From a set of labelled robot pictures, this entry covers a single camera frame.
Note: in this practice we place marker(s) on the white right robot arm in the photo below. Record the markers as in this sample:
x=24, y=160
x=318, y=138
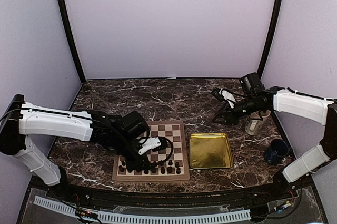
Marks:
x=309, y=121

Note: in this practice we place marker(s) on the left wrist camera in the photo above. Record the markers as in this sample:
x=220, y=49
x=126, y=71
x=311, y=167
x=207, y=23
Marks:
x=152, y=143

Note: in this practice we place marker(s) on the gold metal tray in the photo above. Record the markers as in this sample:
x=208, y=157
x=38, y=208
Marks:
x=210, y=151

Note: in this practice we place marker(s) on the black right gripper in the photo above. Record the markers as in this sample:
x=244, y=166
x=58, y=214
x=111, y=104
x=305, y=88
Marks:
x=226, y=112

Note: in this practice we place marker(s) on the black frame post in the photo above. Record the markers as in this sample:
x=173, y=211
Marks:
x=269, y=37
x=70, y=40

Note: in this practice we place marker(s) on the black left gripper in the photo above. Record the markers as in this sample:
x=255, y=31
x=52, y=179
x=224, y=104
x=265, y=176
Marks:
x=135, y=165

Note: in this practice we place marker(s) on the right black frame post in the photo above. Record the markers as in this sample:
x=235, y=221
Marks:
x=269, y=37

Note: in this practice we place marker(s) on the left black frame post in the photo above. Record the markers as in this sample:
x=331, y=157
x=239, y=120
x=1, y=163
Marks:
x=70, y=40

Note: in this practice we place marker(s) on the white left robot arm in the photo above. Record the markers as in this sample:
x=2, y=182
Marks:
x=22, y=119

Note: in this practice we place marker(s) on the wooden chess board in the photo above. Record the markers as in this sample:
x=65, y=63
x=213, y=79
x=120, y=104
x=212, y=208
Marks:
x=172, y=130

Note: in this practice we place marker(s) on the white coral pattern mug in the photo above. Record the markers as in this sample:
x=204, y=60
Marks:
x=256, y=120

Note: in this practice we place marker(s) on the dark blue mug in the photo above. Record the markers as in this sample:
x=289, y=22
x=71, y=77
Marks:
x=276, y=152

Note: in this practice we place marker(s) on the white slotted cable duct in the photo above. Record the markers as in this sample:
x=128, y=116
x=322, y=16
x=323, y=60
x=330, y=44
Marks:
x=139, y=215

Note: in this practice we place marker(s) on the black front rail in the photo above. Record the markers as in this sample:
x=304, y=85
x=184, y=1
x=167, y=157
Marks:
x=237, y=197

